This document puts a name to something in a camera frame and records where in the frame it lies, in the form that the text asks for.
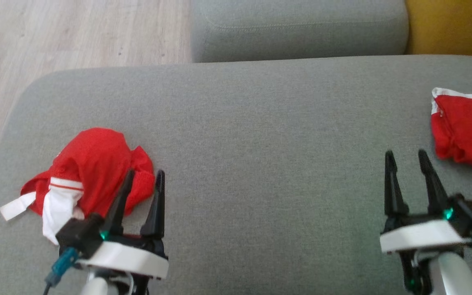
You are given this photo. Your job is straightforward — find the grey sofa seat cushion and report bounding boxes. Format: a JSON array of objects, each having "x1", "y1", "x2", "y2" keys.
[{"x1": 190, "y1": 0, "x2": 409, "y2": 63}]

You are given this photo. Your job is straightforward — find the left cable with teal connector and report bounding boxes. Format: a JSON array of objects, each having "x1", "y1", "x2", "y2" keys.
[{"x1": 43, "y1": 247, "x2": 79, "y2": 295}]

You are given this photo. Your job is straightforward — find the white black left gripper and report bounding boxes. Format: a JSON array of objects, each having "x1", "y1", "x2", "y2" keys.
[{"x1": 76, "y1": 169, "x2": 169, "y2": 295}]

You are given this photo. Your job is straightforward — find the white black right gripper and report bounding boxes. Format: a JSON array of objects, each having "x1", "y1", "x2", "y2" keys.
[{"x1": 379, "y1": 149, "x2": 472, "y2": 295}]

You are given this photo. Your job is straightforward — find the red Bulls 23 shorts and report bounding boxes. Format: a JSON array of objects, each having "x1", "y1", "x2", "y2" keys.
[{"x1": 431, "y1": 87, "x2": 472, "y2": 176}]

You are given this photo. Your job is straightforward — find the grey sofa seat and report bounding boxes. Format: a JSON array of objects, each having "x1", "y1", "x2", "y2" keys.
[{"x1": 0, "y1": 55, "x2": 472, "y2": 295}]

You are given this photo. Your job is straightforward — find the yellow sofa back cushion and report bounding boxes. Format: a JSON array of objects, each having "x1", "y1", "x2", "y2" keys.
[{"x1": 405, "y1": 0, "x2": 472, "y2": 58}]

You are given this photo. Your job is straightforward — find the red white basketball jersey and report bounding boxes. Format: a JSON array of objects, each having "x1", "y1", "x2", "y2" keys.
[{"x1": 0, "y1": 127, "x2": 156, "y2": 245}]

